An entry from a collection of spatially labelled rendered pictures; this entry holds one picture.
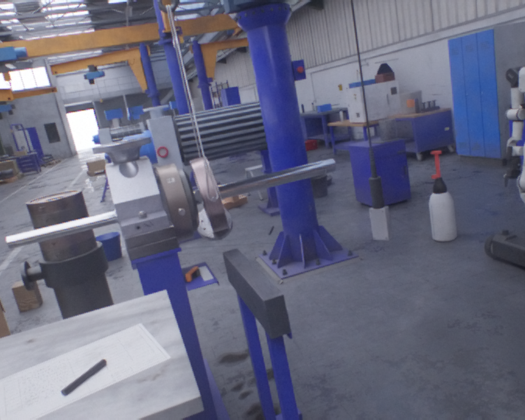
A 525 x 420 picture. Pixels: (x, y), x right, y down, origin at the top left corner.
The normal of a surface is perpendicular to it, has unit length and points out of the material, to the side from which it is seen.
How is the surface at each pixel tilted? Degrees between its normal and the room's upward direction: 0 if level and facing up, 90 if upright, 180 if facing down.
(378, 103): 90
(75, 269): 90
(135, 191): 45
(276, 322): 90
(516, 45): 90
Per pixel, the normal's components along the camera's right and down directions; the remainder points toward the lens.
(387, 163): 0.30, 0.18
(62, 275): 0.00, 0.24
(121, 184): 0.11, -0.55
